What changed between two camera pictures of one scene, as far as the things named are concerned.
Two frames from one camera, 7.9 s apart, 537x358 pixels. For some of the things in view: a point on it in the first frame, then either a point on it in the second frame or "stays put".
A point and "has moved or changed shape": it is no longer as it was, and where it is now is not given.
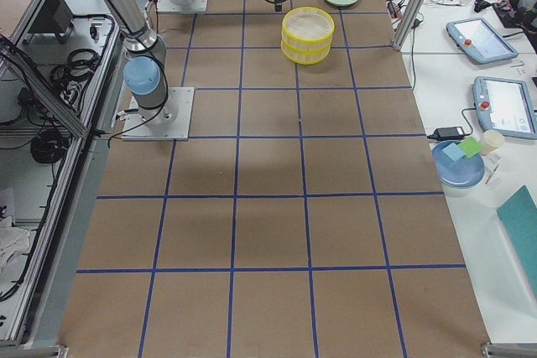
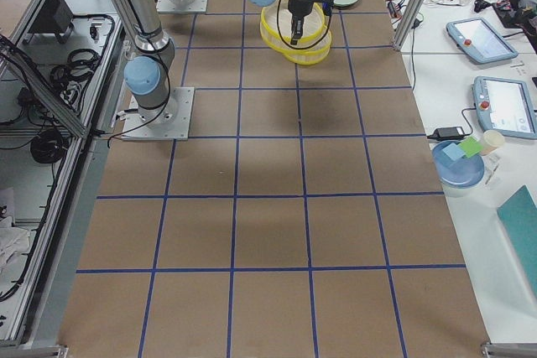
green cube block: [470, 146] stays put
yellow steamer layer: [306, 30] has moved or changed shape
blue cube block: [454, 152] stays put
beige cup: [492, 140] stays put
